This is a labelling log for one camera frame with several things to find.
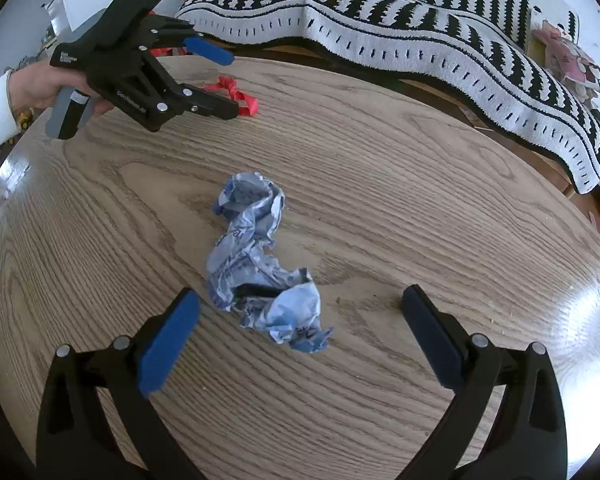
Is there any white blue printed wrapper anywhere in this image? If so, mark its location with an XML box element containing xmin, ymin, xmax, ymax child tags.
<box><xmin>206</xmin><ymin>171</ymin><xmax>335</xmax><ymax>355</ymax></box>

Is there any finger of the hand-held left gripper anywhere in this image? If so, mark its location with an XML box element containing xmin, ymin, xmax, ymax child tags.
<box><xmin>144</xmin><ymin>50</ymin><xmax>241</xmax><ymax>126</ymax></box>
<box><xmin>150</xmin><ymin>19</ymin><xmax>235</xmax><ymax>67</ymax></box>

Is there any red ribbon scrap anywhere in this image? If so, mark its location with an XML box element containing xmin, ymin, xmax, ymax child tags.
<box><xmin>202</xmin><ymin>76</ymin><xmax>259</xmax><ymax>117</ymax></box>

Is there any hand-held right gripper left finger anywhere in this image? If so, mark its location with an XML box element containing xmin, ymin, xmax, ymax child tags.
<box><xmin>35</xmin><ymin>287</ymin><xmax>206</xmax><ymax>480</ymax></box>

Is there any person's left hand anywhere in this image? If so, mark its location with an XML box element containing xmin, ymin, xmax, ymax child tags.
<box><xmin>9</xmin><ymin>60</ymin><xmax>117</xmax><ymax>121</ymax></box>

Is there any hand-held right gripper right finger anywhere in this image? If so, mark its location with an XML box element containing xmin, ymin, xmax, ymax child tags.
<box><xmin>400</xmin><ymin>284</ymin><xmax>569</xmax><ymax>480</ymax></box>

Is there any pink printed cushion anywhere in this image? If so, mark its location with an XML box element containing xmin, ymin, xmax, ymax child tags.
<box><xmin>531</xmin><ymin>19</ymin><xmax>600</xmax><ymax>95</ymax></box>

